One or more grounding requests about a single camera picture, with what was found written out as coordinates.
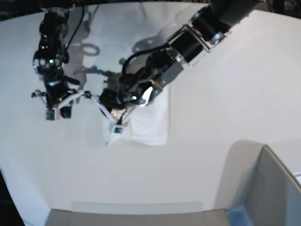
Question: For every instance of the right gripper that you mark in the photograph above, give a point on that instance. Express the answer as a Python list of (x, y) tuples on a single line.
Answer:
[(58, 97)]

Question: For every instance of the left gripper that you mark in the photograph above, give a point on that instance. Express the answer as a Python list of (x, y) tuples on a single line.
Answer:
[(117, 106)]

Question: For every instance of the white printed t-shirt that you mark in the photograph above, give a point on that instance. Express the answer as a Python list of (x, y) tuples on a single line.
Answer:
[(147, 125)]

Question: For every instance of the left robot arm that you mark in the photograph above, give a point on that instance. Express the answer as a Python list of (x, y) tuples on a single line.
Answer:
[(146, 73)]

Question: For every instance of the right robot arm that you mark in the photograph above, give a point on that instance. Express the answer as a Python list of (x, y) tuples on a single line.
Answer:
[(48, 61)]

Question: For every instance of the grey front tray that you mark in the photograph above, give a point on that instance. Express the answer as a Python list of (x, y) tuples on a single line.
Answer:
[(163, 214)]

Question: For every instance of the grey bin right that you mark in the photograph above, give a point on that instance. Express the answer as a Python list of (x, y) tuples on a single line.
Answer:
[(257, 189)]

